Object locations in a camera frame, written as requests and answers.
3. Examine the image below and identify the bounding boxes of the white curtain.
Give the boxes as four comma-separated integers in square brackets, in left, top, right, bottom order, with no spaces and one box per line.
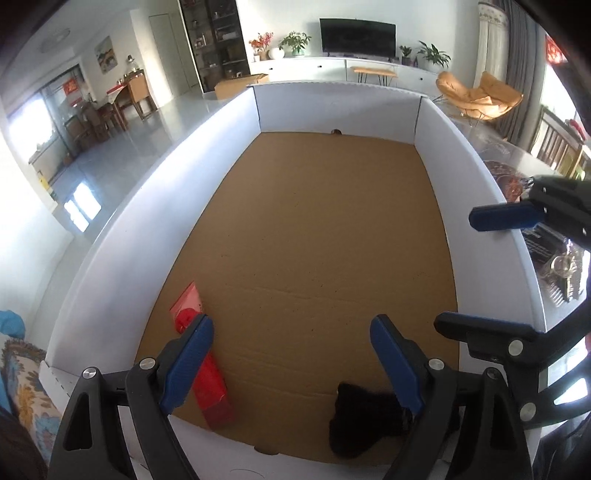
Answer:
[475,0,511,88]

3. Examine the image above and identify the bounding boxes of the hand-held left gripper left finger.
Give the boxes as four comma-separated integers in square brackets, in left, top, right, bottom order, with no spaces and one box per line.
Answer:
[46,314,215,480]

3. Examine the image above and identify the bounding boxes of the black flat television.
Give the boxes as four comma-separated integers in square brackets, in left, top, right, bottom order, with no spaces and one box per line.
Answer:
[320,18,397,58]

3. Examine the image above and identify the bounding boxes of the orange lounge chair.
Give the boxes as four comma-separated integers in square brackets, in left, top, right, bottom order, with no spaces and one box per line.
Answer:
[435,71,524,121]

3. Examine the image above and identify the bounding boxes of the red wall decoration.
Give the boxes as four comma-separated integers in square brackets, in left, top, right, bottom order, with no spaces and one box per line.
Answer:
[545,36,568,64]

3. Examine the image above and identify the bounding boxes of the wooden slatted chair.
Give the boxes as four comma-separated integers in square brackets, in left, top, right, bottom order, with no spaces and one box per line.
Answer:
[531,105,585,178]

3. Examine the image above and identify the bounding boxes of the white television cabinet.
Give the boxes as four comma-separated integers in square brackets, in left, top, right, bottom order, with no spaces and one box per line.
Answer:
[249,55,444,100]

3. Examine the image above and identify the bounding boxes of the red plastic packet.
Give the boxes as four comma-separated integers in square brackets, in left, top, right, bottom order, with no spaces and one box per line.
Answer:
[168,281,237,432]

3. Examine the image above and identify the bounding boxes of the grey curtain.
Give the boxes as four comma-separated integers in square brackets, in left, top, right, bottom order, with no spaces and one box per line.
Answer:
[505,0,548,148]

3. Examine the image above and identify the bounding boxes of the wooden dining table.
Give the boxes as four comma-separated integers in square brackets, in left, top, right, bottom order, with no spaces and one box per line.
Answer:
[65,85,130,139]

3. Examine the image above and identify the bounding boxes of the wooden bench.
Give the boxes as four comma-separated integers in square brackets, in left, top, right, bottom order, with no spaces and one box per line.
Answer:
[350,66,399,86]

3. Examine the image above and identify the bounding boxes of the blue cloth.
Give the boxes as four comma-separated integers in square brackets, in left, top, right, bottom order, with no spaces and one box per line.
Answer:
[0,310,25,340]

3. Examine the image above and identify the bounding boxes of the framed wall painting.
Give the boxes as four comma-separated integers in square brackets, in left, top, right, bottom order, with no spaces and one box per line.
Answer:
[95,37,116,72]

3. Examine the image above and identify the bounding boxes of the white door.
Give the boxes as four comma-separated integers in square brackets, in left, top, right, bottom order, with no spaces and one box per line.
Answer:
[148,11,190,100]

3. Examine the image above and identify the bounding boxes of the dark glass display cabinet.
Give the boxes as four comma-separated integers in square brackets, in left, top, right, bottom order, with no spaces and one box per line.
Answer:
[179,0,251,93]

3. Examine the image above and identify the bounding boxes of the large white cardboard box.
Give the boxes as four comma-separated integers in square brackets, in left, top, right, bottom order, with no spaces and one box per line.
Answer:
[39,82,548,480]

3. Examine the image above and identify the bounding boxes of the large leafy potted plant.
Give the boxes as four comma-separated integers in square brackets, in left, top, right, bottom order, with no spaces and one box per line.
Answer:
[417,41,451,70]

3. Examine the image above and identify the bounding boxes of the black fuzzy cloth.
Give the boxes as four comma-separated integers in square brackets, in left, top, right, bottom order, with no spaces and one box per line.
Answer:
[329,381,416,460]

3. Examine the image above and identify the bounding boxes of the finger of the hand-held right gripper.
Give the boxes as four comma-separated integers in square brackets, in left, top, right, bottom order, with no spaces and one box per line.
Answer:
[468,174,591,252]
[434,311,591,430]

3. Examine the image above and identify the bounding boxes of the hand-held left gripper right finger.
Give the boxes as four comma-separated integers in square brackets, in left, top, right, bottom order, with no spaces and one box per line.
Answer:
[369,315,534,480]

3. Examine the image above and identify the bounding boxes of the dark patterned desktop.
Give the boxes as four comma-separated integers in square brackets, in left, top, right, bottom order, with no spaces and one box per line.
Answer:
[434,99,591,333]

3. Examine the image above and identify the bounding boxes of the red flower bouquet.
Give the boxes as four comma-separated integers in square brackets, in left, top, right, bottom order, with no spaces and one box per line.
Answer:
[248,32,274,61]

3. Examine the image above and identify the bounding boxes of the round ceiling lamp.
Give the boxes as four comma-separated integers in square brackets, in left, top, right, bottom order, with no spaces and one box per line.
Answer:
[39,28,71,51]

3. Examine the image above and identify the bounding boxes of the striped chain handbag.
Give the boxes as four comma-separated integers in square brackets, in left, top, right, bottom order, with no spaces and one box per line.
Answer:
[526,228,591,308]

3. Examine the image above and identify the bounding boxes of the floral cushion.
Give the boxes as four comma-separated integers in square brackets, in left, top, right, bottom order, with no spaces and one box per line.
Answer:
[0,337,63,467]

